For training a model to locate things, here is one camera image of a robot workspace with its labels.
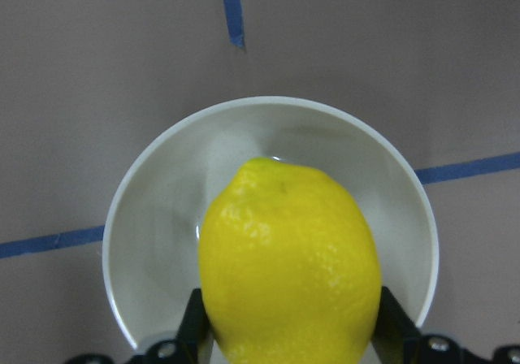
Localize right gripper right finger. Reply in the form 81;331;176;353
371;286;421;364

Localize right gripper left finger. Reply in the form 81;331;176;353
176;288;215;364

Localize yellow lemon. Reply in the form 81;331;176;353
198;158;382;363

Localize white ceramic bowl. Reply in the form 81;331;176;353
102;97;439;349

